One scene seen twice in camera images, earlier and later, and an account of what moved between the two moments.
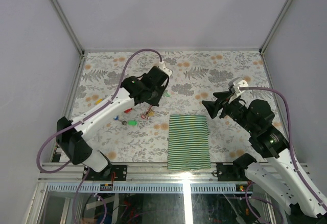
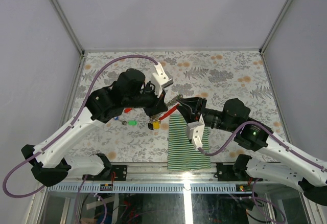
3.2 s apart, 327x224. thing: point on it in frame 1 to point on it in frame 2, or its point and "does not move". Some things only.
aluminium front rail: [138, 173] does not move
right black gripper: [212, 107] to [194, 103]
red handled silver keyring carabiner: [143, 116] to [172, 104]
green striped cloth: [188, 142] does not move
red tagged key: [127, 110] does not move
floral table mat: [141, 135] does not move
